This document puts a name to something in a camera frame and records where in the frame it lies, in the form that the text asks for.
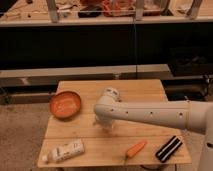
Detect white ceramic cup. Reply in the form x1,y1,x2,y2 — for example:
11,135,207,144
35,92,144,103
96,116,113,130

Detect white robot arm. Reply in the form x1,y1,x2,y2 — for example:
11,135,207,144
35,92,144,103
94,88,213,171

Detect orange bowl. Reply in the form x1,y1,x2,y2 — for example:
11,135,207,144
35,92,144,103
49,91,81,119

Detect wooden table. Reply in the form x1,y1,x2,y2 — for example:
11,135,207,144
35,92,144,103
40,79,182,168

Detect orange toy carrot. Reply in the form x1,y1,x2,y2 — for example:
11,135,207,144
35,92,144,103
125,141,147,158

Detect white plastic bottle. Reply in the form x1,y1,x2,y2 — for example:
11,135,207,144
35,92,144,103
42,139,85,163

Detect black white striped block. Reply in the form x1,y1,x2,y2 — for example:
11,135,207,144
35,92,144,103
155,136,183,163

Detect cluttered background shelf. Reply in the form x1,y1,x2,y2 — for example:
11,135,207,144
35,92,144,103
0,0,213,27

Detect grey metal bench rail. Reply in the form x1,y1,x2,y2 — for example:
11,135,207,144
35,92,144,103
0,64,172,87

